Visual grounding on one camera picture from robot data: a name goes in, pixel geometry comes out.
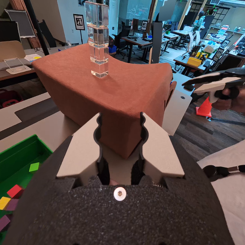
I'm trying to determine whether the red bag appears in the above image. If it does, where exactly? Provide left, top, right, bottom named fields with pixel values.
left=0, top=89, right=23, bottom=108

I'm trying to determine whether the red wooden cube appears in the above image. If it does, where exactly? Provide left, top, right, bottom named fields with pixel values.
left=7, top=184, right=24, bottom=199

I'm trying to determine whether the black leaning panel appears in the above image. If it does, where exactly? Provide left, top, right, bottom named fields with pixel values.
left=151, top=23, right=163, bottom=63

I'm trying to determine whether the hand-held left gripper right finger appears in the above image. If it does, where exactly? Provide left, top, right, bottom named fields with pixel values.
left=139, top=112, right=185, bottom=183

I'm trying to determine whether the brown edged grey table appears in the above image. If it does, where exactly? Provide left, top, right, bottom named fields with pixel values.
left=0, top=47, right=63, bottom=81

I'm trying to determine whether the black flat panel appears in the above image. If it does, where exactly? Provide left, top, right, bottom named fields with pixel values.
left=0, top=21, right=21, bottom=42

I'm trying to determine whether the black pole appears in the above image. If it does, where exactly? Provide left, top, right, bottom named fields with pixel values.
left=24, top=0, right=50, bottom=56

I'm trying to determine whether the rust brown felt bag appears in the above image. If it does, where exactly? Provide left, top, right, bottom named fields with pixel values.
left=32, top=43, right=177, bottom=159

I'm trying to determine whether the green wooden cube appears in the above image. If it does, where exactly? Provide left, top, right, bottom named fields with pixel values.
left=29, top=162, right=40, bottom=173

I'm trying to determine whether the framed dark screen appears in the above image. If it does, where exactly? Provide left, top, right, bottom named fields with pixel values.
left=5, top=9, right=36, bottom=38

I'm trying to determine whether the black leaning board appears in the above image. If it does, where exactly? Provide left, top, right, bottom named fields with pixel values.
left=38, top=19, right=65, bottom=47

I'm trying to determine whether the black badge reel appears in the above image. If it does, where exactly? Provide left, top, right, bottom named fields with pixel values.
left=203, top=165, right=245, bottom=182

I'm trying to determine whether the light grey desk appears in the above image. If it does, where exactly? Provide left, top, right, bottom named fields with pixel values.
left=162, top=73, right=193, bottom=137
left=0, top=92, right=146, bottom=186

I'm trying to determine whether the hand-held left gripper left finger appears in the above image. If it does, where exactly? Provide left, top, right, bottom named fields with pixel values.
left=56, top=113, right=103, bottom=184

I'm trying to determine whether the green plastic bin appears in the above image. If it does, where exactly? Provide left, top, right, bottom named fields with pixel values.
left=0, top=134, right=53, bottom=240

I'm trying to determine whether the person's right hand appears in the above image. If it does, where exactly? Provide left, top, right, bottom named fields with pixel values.
left=211, top=85, right=245, bottom=117

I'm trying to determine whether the yellow wooden cube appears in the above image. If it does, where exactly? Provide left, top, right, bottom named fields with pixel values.
left=0, top=197, right=11, bottom=210

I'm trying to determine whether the yellow blue card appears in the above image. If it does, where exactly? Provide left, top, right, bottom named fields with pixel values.
left=25, top=54, right=42, bottom=62

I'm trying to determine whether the dark wooden table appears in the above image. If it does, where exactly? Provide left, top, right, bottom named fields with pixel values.
left=121, top=36, right=153, bottom=62

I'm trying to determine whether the wooden panel on clear stand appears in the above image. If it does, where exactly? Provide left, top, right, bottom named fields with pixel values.
left=0, top=41, right=32, bottom=75

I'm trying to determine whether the orange traffic cone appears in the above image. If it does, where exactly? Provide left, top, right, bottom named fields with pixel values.
left=196, top=96, right=212, bottom=117

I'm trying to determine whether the yellow storage box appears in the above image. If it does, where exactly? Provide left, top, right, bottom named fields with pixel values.
left=187, top=57, right=202, bottom=67

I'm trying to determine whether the black office chair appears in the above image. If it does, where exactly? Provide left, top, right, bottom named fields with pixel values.
left=112, top=25, right=132, bottom=58

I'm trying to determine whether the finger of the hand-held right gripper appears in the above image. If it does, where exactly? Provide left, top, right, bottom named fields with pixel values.
left=193, top=80, right=231, bottom=95
left=181, top=72, right=242, bottom=86

